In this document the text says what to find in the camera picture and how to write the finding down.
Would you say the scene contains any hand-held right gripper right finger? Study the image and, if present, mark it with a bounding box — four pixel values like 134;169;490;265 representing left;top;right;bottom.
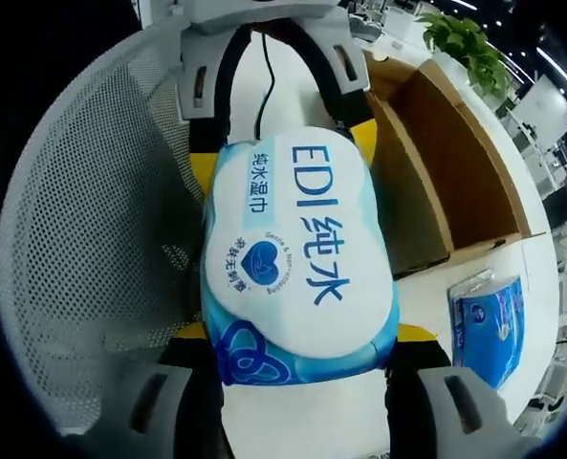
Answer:
382;322;545;459

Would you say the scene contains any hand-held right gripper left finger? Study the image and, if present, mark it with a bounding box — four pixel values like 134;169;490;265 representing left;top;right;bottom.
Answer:
60;320;228;459

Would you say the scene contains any brown cardboard shoe box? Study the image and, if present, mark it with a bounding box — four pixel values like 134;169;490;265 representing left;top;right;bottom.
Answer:
361;50;548;281

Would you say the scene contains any blue white soft wipes pack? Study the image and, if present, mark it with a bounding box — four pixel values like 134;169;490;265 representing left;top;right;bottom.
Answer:
199;124;402;388

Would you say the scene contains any blue tissue packet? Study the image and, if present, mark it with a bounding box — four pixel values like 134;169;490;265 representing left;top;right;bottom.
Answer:
447;274;525;390

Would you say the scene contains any potted green plant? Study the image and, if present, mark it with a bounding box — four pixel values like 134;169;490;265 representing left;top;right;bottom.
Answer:
414;11;514;99

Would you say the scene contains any grey mesh office chair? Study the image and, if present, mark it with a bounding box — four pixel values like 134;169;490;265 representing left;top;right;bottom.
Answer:
0;35;227;384

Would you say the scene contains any black cable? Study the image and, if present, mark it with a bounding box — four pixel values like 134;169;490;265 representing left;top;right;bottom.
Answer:
253;33;277;142

